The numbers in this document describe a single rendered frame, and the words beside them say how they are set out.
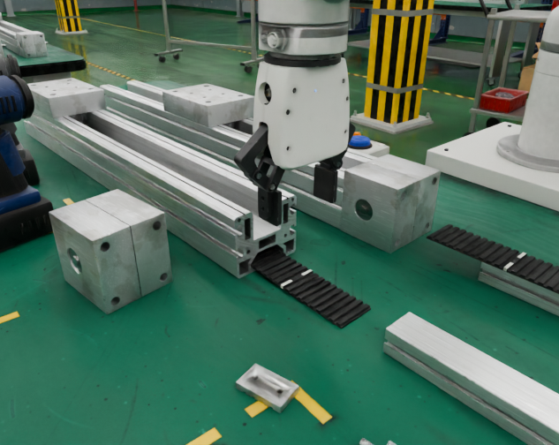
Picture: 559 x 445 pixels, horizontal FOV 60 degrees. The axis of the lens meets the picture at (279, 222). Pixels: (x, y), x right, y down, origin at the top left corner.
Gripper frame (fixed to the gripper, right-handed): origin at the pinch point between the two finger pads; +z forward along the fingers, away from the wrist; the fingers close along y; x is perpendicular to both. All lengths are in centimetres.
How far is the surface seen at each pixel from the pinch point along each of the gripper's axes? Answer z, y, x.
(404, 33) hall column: 17, 281, 182
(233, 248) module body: 7.1, -4.8, 6.1
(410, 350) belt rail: 9.1, -1.8, -17.3
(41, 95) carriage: -1, -5, 67
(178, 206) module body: 5.7, -4.8, 18.3
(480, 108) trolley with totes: 61, 292, 120
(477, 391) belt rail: 9.1, -1.7, -24.0
